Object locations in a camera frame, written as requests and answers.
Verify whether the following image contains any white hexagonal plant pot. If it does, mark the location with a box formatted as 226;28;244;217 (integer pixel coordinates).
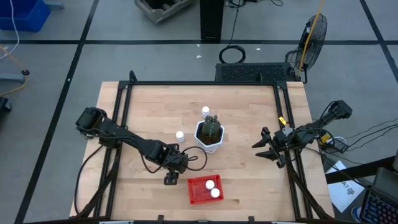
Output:
194;120;225;154

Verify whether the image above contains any black thick arm cable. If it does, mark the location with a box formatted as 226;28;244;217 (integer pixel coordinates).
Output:
73;144;105;215

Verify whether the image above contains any black upright post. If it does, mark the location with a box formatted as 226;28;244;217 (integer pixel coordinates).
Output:
200;0;225;44

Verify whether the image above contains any white paper sheet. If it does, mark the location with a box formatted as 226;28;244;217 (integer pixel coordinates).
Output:
325;160;365;214

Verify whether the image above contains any grey moulded packing crate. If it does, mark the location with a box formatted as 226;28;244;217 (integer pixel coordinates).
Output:
134;0;195;25

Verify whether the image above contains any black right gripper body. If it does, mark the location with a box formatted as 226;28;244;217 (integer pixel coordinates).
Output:
261;126;301;169

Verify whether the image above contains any blue plastic bin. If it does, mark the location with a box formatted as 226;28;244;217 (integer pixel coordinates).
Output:
0;0;51;32

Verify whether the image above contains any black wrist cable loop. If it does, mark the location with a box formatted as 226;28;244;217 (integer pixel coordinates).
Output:
182;146;208;172

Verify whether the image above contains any orange floor cable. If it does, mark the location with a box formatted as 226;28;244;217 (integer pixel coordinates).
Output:
0;45;29;97

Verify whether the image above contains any dark backlit keyboard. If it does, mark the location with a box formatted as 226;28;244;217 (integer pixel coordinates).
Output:
359;189;398;224

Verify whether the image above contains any dark laptop lid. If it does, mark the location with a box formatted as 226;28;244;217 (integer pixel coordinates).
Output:
371;167;398;200

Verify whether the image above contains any black perforated computer case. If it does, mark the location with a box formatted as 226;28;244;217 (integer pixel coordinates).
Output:
215;62;296;83

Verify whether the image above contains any black power adapter box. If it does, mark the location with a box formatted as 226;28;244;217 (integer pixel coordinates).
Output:
329;138;349;154

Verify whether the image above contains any white thin cable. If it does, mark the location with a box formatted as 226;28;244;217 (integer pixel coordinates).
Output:
0;0;21;62

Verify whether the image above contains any grey stand foot with castor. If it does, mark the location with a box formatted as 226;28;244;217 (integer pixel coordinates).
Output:
0;70;30;84

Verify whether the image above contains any black floor fan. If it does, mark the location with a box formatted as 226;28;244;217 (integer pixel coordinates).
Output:
294;13;328;84

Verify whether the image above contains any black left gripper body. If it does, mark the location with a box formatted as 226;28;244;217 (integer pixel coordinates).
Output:
161;143;190;174

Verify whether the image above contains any black beam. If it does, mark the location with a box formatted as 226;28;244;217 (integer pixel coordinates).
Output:
325;155;398;184

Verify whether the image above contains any black aluminium table frame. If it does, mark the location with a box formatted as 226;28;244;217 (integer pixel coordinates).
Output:
70;70;335;224

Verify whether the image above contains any black coiled floor cable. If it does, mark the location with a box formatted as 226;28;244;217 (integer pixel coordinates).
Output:
218;0;247;65

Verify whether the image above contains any green cactus plant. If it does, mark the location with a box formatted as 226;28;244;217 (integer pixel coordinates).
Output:
201;114;222;141

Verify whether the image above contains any red plastic mesh basket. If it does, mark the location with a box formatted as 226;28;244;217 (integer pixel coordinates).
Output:
187;174;224;205

